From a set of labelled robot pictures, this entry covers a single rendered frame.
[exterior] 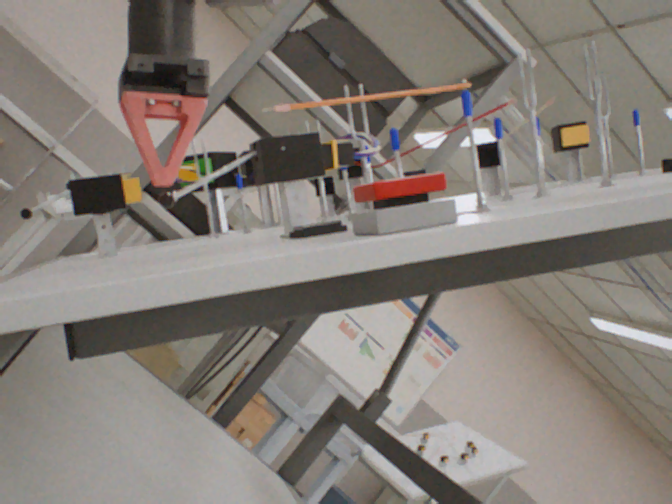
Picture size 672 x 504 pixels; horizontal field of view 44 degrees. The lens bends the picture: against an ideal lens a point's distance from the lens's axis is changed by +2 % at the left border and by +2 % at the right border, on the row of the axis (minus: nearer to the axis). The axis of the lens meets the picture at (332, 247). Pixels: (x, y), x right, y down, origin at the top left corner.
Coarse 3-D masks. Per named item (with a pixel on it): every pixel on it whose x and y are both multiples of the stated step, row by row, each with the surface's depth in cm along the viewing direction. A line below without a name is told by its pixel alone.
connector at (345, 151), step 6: (324, 144) 74; (330, 144) 74; (342, 144) 75; (348, 144) 75; (324, 150) 74; (330, 150) 74; (342, 150) 75; (348, 150) 75; (324, 156) 74; (330, 156) 74; (342, 156) 75; (348, 156) 75; (324, 162) 74; (330, 162) 74; (342, 162) 75; (348, 162) 75
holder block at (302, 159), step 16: (256, 144) 73; (272, 144) 72; (288, 144) 72; (304, 144) 73; (320, 144) 73; (256, 160) 74; (272, 160) 72; (288, 160) 72; (304, 160) 73; (320, 160) 73; (256, 176) 75; (272, 176) 72; (288, 176) 72; (304, 176) 73; (320, 176) 73
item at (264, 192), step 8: (248, 152) 149; (248, 160) 149; (240, 168) 156; (248, 168) 149; (248, 176) 150; (248, 184) 150; (264, 192) 155; (264, 200) 156; (264, 208) 156; (272, 208) 154; (264, 216) 154; (272, 216) 155; (264, 224) 154; (272, 224) 155
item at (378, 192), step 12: (396, 180) 52; (408, 180) 52; (420, 180) 53; (432, 180) 53; (444, 180) 53; (360, 192) 55; (372, 192) 52; (384, 192) 52; (396, 192) 52; (408, 192) 52; (420, 192) 53; (372, 204) 56; (384, 204) 54; (396, 204) 53; (408, 204) 54
